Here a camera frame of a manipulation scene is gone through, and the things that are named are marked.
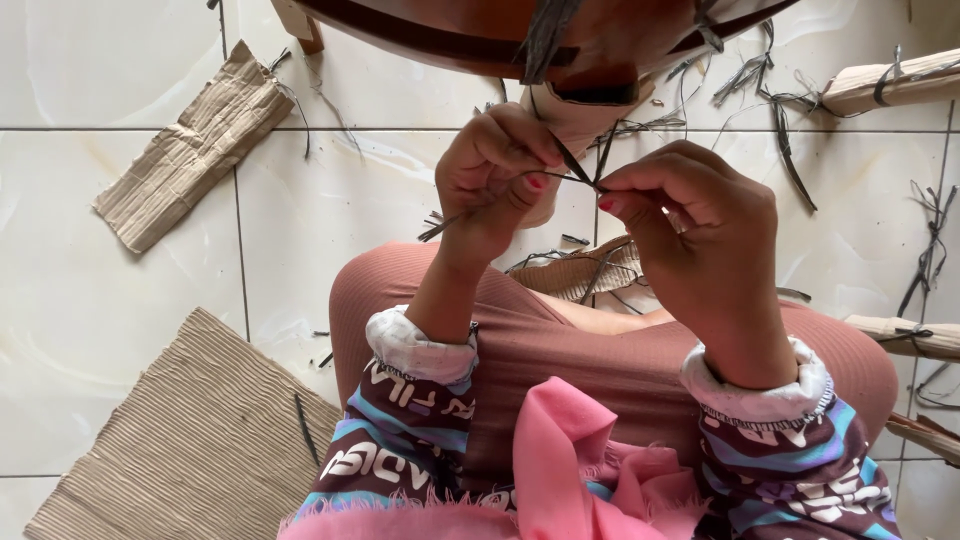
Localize creased flat cardboard piece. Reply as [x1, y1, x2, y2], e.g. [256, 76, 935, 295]
[91, 39, 297, 255]

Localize pink fringed scarf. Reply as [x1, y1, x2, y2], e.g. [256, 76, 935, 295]
[276, 375, 711, 540]

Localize person's patterned sleeve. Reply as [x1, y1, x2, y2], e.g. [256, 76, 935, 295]
[288, 303, 481, 528]
[678, 336, 906, 540]

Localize bundle of black strips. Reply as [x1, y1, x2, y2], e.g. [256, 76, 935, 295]
[519, 0, 585, 86]

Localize short black strip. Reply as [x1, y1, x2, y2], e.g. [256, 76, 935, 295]
[293, 392, 323, 468]

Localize person's right patterned sleeve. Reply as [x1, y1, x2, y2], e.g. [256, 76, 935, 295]
[678, 336, 906, 540]

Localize small curved cardboard piece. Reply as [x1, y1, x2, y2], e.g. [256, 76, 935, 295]
[507, 235, 648, 304]

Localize tied cardboard roll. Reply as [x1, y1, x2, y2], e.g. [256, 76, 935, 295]
[884, 411, 960, 468]
[843, 312, 960, 364]
[820, 46, 960, 118]

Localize person's brown ribbed trousers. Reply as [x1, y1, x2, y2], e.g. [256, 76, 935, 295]
[329, 240, 900, 498]

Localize brown wooden chair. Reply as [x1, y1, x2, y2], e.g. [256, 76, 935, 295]
[270, 0, 805, 106]

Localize person's right hand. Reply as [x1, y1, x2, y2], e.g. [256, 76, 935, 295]
[597, 139, 783, 340]

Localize person's left patterned sleeve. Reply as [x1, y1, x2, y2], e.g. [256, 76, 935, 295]
[288, 303, 481, 528]

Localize scattered black strip scraps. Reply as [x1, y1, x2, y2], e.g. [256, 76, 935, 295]
[262, 18, 960, 411]

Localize thin black plastic strip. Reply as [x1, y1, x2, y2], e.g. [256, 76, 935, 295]
[417, 118, 624, 243]

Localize cardboard-wrapped chair leg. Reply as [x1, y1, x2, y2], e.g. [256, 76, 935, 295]
[517, 75, 658, 231]

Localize person's left hand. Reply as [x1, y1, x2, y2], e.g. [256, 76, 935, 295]
[434, 102, 566, 262]

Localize large corrugated cardboard sheet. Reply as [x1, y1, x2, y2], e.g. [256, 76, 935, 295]
[22, 306, 345, 540]

